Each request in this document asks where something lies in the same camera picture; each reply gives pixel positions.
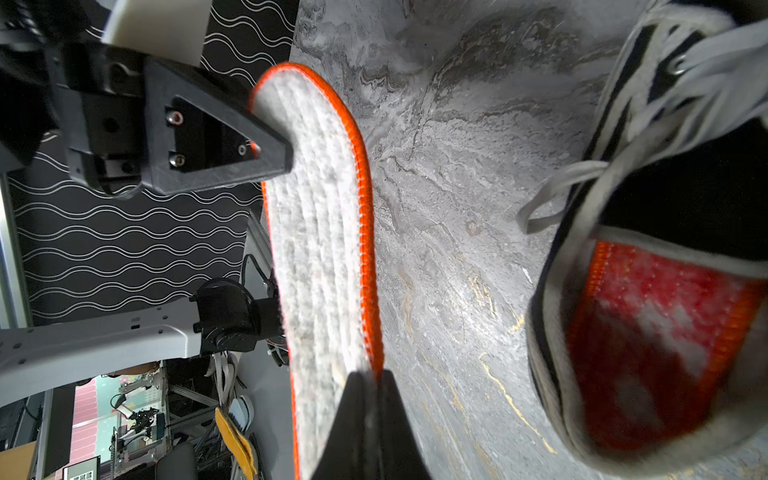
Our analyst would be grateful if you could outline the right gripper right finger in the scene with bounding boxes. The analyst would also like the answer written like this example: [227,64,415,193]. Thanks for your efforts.
[378,370,431,480]

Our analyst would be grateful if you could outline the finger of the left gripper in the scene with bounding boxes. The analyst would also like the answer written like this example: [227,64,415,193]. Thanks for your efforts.
[142,57,293,195]

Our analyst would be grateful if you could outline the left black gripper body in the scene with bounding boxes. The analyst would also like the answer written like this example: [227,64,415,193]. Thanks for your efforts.
[44,42,152,195]

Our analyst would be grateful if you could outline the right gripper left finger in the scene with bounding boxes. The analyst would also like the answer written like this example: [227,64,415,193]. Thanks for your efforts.
[312,372,375,479]

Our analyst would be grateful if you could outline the white insole orange edge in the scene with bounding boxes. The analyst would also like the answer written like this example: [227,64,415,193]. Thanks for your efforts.
[251,63,384,479]

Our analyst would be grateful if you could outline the black white sneaker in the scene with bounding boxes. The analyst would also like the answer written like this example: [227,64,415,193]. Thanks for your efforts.
[517,1,767,477]

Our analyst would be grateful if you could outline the red patterned insole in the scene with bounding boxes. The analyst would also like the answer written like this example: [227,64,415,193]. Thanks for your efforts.
[566,241,767,451]

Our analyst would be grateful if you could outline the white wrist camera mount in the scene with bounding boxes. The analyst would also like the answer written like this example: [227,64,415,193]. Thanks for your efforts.
[101,0,212,67]

